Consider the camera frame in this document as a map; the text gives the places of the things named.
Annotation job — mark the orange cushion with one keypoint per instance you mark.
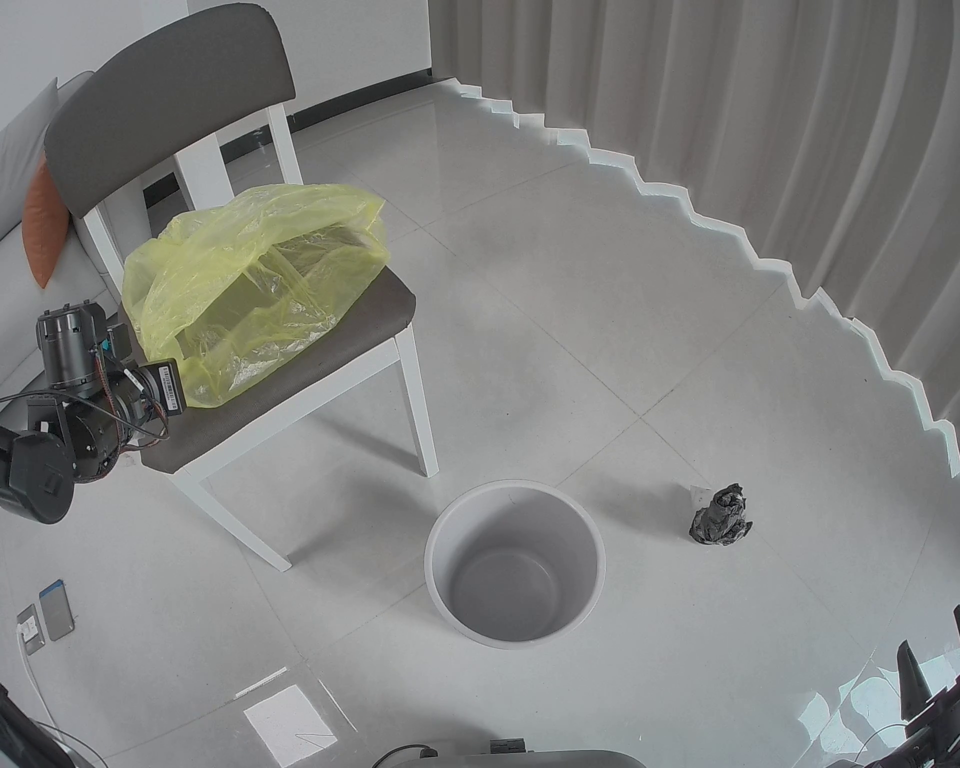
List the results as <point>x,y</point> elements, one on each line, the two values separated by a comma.
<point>45,225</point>

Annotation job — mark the grey cushion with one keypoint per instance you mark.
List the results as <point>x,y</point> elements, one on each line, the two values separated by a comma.
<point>19,150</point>

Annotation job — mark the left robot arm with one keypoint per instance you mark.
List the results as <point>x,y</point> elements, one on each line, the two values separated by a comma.
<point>37,480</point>

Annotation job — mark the pale grey sofa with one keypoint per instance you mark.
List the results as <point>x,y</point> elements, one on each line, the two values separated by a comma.
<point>30,330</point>

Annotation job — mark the crumpled black plastic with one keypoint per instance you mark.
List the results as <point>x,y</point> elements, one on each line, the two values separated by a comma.
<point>720,517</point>

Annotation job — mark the white trash bin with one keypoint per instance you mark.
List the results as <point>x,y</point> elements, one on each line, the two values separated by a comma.
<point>517,585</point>

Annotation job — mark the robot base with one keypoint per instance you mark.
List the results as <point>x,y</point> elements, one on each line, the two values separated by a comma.
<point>525,759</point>

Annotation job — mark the yellow plastic bag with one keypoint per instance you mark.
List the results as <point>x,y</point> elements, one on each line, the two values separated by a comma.
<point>247,300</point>

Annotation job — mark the grey padded white chair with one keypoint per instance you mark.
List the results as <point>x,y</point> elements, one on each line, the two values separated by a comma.
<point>172,90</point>

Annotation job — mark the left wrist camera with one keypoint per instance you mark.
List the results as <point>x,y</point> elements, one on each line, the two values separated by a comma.
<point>118,341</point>

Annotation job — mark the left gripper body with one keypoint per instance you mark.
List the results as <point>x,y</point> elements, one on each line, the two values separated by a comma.
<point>150,394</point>

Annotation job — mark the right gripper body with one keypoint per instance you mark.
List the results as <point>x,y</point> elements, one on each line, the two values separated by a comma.
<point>937,716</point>

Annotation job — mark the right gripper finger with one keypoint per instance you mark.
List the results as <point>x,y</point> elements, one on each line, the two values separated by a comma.
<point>957,637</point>
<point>911,679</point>

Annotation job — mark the grey-beige curtain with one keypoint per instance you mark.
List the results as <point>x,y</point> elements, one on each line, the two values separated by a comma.
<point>750,112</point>

